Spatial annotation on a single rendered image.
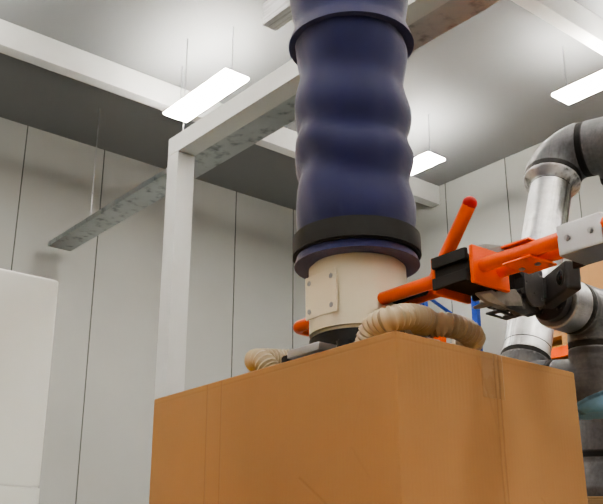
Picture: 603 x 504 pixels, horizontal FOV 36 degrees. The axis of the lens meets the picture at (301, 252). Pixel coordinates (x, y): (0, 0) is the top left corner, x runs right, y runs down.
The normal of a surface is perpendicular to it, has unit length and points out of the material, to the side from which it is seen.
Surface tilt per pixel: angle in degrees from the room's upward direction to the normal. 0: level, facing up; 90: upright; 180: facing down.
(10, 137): 90
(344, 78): 78
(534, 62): 180
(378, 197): 84
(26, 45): 90
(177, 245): 90
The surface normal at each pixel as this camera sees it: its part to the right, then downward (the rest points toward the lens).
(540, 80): 0.00, 0.94
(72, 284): 0.63, -0.26
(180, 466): -0.77, -0.22
